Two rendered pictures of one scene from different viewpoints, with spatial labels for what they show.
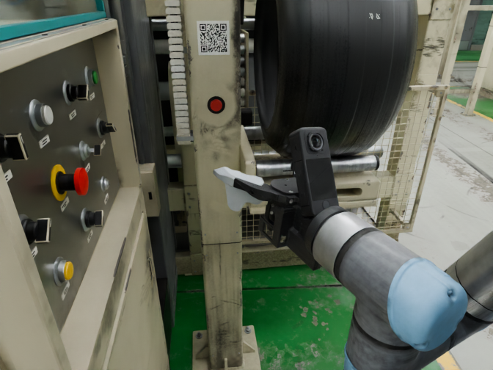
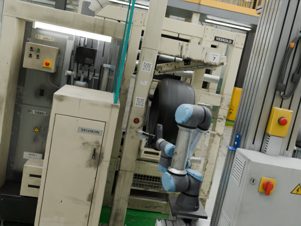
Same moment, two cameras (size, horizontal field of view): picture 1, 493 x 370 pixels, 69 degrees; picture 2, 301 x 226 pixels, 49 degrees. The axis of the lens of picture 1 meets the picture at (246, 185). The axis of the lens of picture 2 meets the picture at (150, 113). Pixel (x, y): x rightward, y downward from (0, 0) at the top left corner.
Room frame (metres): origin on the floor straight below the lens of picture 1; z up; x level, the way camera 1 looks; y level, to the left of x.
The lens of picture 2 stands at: (-1.75, 0.07, 1.57)
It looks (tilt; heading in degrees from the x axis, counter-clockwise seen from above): 9 degrees down; 358
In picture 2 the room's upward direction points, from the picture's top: 11 degrees clockwise
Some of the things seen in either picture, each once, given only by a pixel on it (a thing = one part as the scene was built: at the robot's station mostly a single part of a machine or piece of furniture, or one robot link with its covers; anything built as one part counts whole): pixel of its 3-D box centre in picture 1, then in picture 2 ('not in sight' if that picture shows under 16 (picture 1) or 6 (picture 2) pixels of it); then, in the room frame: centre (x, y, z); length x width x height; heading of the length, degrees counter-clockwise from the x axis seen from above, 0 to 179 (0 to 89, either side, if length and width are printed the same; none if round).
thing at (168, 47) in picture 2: not in sight; (186, 51); (1.34, -0.25, 1.71); 0.61 x 0.25 x 0.15; 97
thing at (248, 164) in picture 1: (243, 149); (140, 138); (1.01, 0.01, 0.90); 0.40 x 0.03 x 0.10; 7
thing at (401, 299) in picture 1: (397, 288); (167, 149); (0.28, -0.16, 1.04); 0.11 x 0.08 x 0.09; 29
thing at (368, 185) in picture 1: (311, 186); (161, 153); (0.89, -0.18, 0.83); 0.36 x 0.09 x 0.06; 97
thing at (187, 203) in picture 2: not in sight; (188, 198); (0.21, -0.34, 0.77); 0.15 x 0.15 x 0.10
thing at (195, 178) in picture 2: not in sight; (191, 180); (0.21, -0.34, 0.88); 0.13 x 0.12 x 0.14; 119
